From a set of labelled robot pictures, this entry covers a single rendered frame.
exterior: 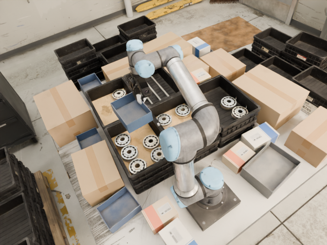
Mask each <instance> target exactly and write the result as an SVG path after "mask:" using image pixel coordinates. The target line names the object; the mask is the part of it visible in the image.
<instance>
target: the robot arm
mask: <svg viewBox="0 0 327 245"><path fill-rule="evenodd" d="M143 48H144V47H143V43H142V41H140V40H137V39H133V40H130V41H128V42H127V57H128V64H129V68H128V69H129V70H130V74H131V77H130V78H128V82H129V83H130V84H129V86H130V87H131V89H132V90H133V93H132V94H133V96H134V98H135V99H136V101H137V102H138V103H139V104H142V102H141V101H143V102H145V100H146V99H147V97H149V96H151V94H152V91H151V89H150V87H149V85H148V83H147V82H146V80H145V78H148V77H150V76H151V75H153V73H154V71H155V70H156V69H159V68H162V67H166V68H167V70H168V72H169V73H170V75H171V77H172V79H173V80H174V82H175V84H176V86H177V87H178V89H179V91H180V93H181V94H182V96H183V98H184V99H185V101H186V103H187V105H188V106H189V108H190V110H191V112H192V113H191V117H192V119H189V120H187V121H184V122H182V123H180V124H177V125H175V126H172V127H168V128H167V129H165V130H163V131H162V132H161V133H160V136H159V140H160V145H161V149H162V152H163V155H164V157H165V158H166V160H167V161H171V162H173V167H174V173H175V179H176V180H175V182H174V185H173V186H172V187H170V189H171V192H172V194H173V196H174V198H175V200H176V202H177V204H178V206H179V207H180V208H184V207H187V206H189V205H191V204H193V203H195V202H197V201H200V202H201V203H202V204H204V205H206V206H214V205H217V204H218V203H219V202H220V201H221V199H222V197H223V189H222V186H223V184H224V177H223V174H222V173H221V171H220V170H219V169H217V168H214V167H206V168H204V169H203V170H202V171H201V173H200V174H198V175H196V176H194V161H193V160H194V159H195V157H196V155H197V150H199V149H201V148H204V147H206V146H208V145H210V144H211V143H213V141H214V140H215V139H216V137H217V135H218V132H219V117H218V113H217V110H216V109H215V107H214V105H213V104H212V103H209V102H208V101H207V99H206V98H205V96H204V94H203V93H202V91H201V90H200V88H199V87H198V85H197V83H196V82H195V80H194V79H193V77H192V75H191V74H190V72H189V71H188V69H187V68H186V66H185V64H184V63H183V61H182V60H183V52H182V49H181V47H180V46H179V45H173V46H168V47H166V48H163V49H161V50H158V51H154V52H151V53H148V54H145V52H144V50H143ZM140 93H141V94H140ZM141 95H142V100H141Z"/></svg>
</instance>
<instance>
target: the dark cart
mask: <svg viewBox="0 0 327 245"><path fill-rule="evenodd" d="M35 136H36V132H35V130H34V127H33V124H32V121H31V119H30V116H29V113H28V110H27V108H26V105H25V103H24V102H23V100H22V99H21V98H20V97H19V95H18V94H17V93H16V91H15V90H14V89H13V87H12V86H11V85H10V83H9V82H8V81H7V80H6V78H5V77H4V76H3V74H2V73H1V71H0V148H2V147H6V148H7V149H10V148H13V147H15V146H17V145H19V144H21V143H23V142H25V141H27V140H29V139H32V141H34V143H36V142H37V139H36V137H35Z"/></svg>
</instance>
